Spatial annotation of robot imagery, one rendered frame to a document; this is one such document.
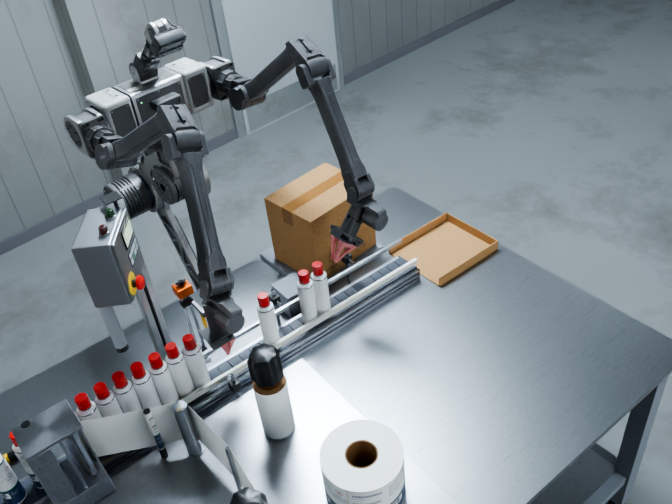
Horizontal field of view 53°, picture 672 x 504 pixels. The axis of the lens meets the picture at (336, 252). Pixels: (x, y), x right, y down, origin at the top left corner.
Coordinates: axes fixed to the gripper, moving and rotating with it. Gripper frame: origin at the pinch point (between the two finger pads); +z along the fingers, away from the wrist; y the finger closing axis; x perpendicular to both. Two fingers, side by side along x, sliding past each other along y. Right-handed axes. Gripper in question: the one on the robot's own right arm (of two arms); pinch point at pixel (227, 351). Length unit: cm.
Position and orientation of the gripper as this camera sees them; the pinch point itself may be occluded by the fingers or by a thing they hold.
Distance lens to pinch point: 193.8
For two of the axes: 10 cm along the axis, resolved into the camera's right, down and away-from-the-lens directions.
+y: 7.7, -4.5, 4.5
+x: -6.3, -4.3, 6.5
